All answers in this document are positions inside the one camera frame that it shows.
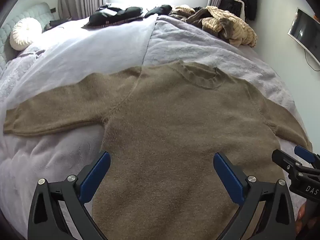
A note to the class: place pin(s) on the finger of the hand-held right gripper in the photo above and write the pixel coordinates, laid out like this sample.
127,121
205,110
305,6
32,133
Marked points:
303,153
281,157

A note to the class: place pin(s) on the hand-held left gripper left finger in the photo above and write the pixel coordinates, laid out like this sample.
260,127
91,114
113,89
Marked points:
96,177

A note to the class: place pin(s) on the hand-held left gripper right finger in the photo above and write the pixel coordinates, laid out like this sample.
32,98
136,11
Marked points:
228,180

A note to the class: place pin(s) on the brown knit sweater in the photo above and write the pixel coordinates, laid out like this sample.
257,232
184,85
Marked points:
162,130

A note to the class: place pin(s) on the person's right hand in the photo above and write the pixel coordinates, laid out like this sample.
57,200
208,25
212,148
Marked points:
301,213

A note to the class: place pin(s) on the white duvet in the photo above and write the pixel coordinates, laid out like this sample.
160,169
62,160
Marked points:
87,45

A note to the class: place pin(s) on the lavender embossed blanket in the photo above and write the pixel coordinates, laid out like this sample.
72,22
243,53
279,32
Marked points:
200,47

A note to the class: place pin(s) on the cream striped fleece garment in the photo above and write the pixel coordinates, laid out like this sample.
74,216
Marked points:
235,27

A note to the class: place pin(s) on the dark cloth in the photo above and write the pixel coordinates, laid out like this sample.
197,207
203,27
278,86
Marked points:
56,22

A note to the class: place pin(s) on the round white pillow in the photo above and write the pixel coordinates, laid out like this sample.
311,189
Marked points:
25,33

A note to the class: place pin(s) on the hanging black coat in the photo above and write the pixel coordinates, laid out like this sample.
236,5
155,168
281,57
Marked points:
242,0

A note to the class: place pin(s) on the dark brown garment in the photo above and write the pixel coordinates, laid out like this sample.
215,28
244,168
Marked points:
197,17

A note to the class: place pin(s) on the black garment with striped trim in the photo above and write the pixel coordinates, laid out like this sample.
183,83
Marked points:
112,15

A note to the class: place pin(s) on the grey-green tufted chair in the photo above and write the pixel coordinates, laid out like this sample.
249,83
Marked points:
37,11

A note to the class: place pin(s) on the small cream striped garment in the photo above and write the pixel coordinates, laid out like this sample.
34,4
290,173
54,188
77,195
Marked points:
183,9

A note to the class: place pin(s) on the wall television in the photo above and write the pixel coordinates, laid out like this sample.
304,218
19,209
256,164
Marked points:
306,33

